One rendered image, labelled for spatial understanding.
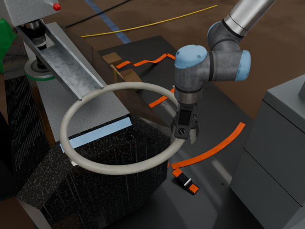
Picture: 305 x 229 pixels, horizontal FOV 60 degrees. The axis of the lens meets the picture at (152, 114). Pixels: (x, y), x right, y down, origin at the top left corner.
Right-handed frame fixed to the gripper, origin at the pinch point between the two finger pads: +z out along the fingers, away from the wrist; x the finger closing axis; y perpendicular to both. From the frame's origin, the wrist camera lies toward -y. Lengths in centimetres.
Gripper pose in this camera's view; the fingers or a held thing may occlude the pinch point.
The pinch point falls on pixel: (184, 141)
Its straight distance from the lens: 100.8
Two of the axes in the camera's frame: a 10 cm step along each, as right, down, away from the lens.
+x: -9.6, -1.5, 2.2
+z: 0.3, 7.5, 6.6
